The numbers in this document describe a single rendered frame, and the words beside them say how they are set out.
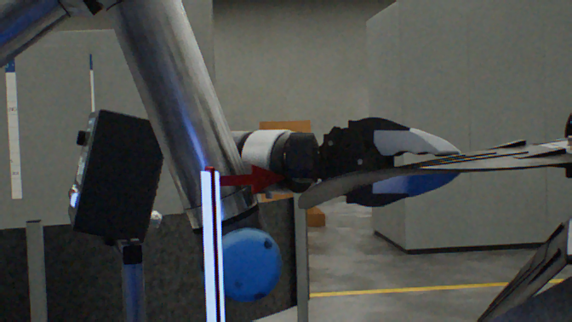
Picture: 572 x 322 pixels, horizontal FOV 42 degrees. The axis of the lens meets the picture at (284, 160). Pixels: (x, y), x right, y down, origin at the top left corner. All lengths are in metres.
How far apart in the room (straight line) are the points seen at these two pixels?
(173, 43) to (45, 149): 5.95
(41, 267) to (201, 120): 1.53
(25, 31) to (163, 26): 0.21
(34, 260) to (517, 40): 5.51
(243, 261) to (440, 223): 6.14
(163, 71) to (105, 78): 5.86
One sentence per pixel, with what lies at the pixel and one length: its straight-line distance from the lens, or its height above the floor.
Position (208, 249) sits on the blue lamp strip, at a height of 1.13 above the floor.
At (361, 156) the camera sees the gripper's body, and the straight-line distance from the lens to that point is 0.79.
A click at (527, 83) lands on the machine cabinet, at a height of 1.48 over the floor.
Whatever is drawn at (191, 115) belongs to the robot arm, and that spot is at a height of 1.24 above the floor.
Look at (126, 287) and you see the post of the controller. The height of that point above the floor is 0.99.
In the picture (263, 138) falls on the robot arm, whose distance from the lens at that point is 0.87.
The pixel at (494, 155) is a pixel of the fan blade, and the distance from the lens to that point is 0.69.
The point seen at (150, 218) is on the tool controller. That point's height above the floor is 1.08.
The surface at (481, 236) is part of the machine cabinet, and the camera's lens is 7.01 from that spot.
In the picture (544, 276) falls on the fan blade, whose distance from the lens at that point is 0.83.
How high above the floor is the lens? 1.23
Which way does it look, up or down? 3 degrees down
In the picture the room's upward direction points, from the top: 2 degrees counter-clockwise
